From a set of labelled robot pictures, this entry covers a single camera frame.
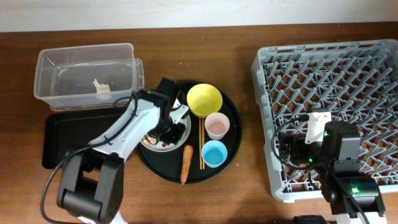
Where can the round black serving tray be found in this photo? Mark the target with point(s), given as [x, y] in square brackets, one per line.
[167, 161]

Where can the orange carrot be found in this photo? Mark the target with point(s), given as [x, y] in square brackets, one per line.
[187, 157]

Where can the pink cup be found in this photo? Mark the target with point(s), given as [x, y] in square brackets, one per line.
[217, 125]

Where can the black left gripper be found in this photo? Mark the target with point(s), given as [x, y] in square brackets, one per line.
[180, 129]

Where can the yellow bowl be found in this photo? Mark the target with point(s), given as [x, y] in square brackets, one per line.
[204, 99]

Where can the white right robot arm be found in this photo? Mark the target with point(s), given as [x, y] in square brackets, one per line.
[354, 196]

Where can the clear plastic bin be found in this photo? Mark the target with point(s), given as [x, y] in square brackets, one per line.
[64, 76]

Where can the nut shells and rice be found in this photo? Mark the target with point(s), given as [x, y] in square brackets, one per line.
[149, 140]

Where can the blue cup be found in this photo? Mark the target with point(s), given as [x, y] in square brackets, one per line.
[214, 153]

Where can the grey dishwasher rack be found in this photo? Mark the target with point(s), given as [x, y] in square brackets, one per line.
[355, 81]

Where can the black rectangular tray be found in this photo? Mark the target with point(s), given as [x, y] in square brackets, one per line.
[68, 131]

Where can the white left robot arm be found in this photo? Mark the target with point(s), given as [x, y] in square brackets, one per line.
[92, 181]

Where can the white tissue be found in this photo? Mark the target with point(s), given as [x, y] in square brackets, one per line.
[103, 91]

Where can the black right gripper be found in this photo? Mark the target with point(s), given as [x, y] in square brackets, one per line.
[296, 142]

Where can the grey round plate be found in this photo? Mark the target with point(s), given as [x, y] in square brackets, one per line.
[158, 147]

